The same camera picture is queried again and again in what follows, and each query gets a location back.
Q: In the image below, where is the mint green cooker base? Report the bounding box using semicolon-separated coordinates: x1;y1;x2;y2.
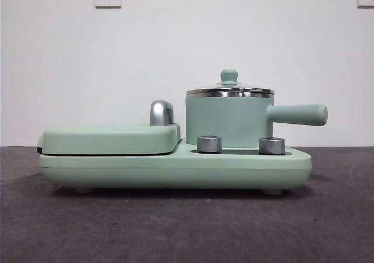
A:
39;139;313;194

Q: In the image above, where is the silver control knob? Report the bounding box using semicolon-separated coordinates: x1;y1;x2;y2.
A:
197;134;222;153
259;136;286;155

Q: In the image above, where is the mint green pot with handle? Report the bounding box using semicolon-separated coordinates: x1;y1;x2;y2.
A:
185;92;328;147

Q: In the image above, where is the silver curved cover handle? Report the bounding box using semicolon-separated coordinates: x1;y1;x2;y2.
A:
150;99;175;126

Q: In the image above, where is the mint green hinged griddle cover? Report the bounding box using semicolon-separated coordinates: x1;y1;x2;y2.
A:
37;122;182;156

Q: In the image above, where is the glass lid with green knob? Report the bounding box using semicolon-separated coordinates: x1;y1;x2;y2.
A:
186;68;275;96

